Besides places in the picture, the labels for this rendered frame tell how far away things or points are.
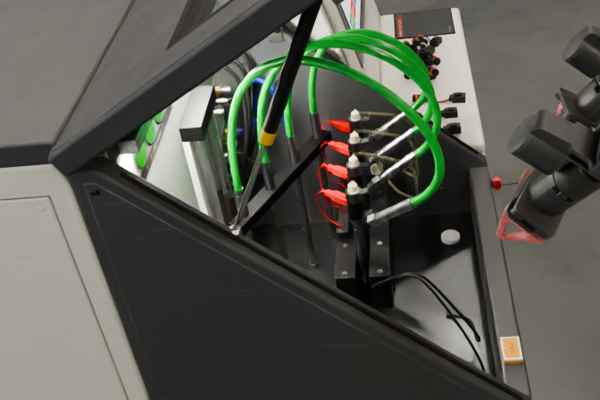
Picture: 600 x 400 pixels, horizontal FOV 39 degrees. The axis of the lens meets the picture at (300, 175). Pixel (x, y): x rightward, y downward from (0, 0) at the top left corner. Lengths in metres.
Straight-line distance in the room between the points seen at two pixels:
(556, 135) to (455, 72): 1.07
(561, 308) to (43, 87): 2.04
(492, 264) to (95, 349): 0.72
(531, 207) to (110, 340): 0.62
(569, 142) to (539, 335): 1.75
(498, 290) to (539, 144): 0.51
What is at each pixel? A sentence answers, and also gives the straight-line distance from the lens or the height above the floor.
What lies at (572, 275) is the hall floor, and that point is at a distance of 3.01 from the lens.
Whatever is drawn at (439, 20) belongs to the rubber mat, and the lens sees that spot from 2.40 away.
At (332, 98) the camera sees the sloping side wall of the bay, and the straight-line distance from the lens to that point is 1.75.
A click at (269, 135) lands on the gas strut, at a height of 1.47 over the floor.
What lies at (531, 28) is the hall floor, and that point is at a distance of 4.56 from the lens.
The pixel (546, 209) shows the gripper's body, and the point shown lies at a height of 1.29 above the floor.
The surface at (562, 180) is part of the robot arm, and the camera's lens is 1.14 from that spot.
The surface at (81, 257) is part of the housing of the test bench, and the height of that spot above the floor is 1.31.
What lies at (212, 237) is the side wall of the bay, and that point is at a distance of 1.13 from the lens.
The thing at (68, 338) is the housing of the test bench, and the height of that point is 1.16.
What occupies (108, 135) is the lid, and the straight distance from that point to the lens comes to 1.03.
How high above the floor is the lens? 2.01
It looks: 34 degrees down
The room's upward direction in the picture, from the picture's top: 10 degrees counter-clockwise
